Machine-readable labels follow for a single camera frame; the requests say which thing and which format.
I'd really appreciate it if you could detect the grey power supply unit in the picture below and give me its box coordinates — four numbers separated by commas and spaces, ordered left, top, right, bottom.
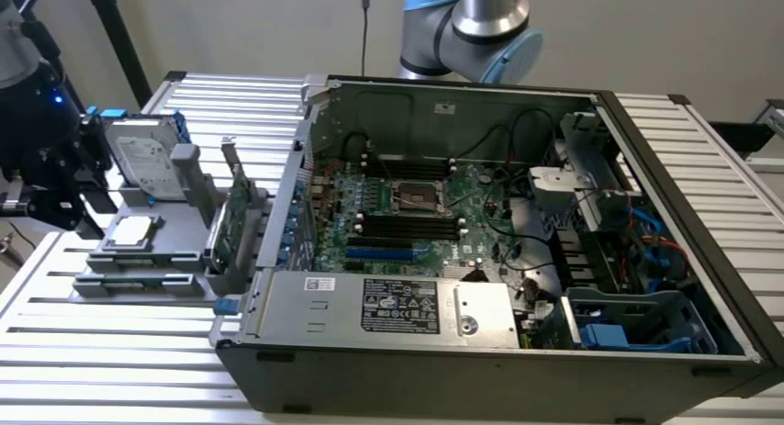
252, 270, 523, 349

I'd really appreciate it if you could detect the long black looped wire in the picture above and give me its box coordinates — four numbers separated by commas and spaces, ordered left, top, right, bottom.
454, 106, 559, 165

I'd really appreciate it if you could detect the silver CPU chip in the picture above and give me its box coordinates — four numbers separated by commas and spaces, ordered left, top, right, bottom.
111, 217, 155, 245

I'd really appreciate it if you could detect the blue disk caddy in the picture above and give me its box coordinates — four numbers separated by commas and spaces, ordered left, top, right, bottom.
83, 105, 188, 140

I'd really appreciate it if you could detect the black tripod pole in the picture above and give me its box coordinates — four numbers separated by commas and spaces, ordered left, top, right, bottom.
89, 0, 155, 110

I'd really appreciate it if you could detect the grey parts rack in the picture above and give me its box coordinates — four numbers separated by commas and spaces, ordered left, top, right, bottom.
68, 142, 274, 306

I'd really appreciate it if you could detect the silver hard disk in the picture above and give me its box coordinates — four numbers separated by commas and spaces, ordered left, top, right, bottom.
103, 117, 185, 202

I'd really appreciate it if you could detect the grey metal disk bay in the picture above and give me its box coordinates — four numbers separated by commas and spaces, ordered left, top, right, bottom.
553, 111, 645, 229

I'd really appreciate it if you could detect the blue plastic disk bay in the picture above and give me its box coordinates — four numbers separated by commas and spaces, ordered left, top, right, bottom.
561, 285, 718, 353

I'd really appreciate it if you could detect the black hanging cable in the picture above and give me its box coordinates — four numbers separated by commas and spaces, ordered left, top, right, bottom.
356, 0, 374, 76

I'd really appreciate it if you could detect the short black looped wire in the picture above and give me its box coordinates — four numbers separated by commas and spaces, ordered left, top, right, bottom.
338, 130, 370, 161

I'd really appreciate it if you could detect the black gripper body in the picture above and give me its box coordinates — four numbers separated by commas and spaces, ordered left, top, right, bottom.
0, 61, 117, 229

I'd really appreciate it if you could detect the green motherboard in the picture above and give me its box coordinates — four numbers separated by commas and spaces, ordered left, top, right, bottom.
303, 160, 535, 280

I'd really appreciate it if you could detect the blue wire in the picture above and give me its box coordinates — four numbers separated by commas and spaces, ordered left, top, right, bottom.
615, 203, 676, 285

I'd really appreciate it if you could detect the red wire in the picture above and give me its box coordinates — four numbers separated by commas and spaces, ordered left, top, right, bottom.
658, 240, 694, 271

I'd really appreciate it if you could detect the open black PC case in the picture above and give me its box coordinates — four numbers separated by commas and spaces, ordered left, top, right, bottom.
211, 73, 784, 416

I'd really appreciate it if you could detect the metal CPU socket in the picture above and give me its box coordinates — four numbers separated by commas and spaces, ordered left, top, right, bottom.
387, 180, 453, 218

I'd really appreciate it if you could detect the green graphics card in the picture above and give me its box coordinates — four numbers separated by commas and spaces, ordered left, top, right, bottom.
203, 138, 258, 274

